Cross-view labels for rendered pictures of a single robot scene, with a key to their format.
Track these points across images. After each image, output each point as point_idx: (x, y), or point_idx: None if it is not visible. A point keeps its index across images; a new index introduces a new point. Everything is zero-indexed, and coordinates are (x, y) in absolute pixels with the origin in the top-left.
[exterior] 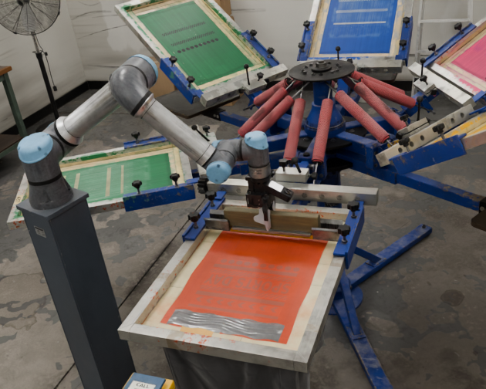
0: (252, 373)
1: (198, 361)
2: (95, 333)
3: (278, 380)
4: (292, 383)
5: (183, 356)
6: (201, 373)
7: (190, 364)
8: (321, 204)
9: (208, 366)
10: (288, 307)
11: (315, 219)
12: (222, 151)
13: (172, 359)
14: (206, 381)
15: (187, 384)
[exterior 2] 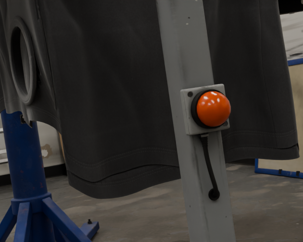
0: (213, 5)
1: (114, 3)
2: None
3: (257, 6)
4: (277, 6)
5: (77, 7)
6: (119, 38)
7: (89, 30)
8: (15, 124)
9: (135, 9)
10: None
11: None
12: None
13: (55, 17)
14: (124, 66)
15: (85, 90)
